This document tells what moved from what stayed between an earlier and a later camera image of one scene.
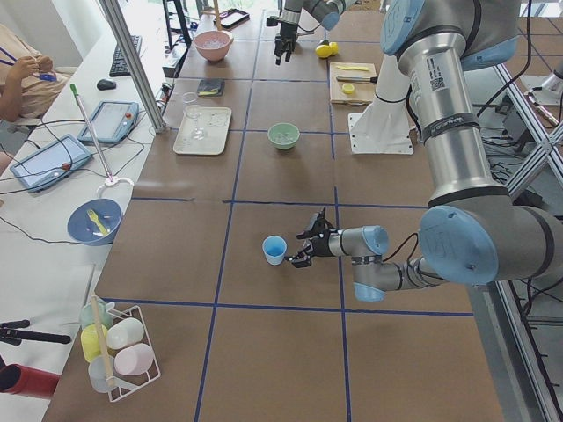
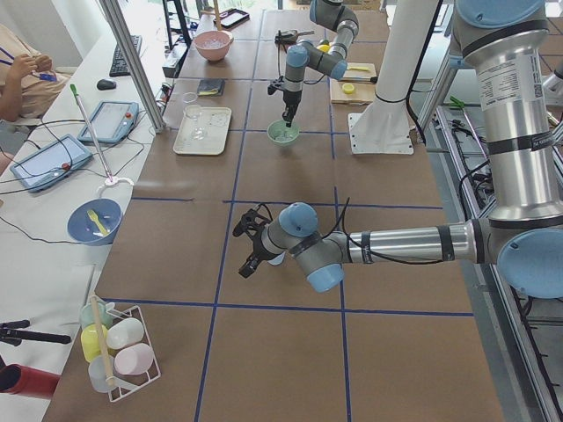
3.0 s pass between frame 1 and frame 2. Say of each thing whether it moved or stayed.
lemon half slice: stayed
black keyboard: stayed
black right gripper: moved
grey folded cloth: stayed
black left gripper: moved
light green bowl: stayed
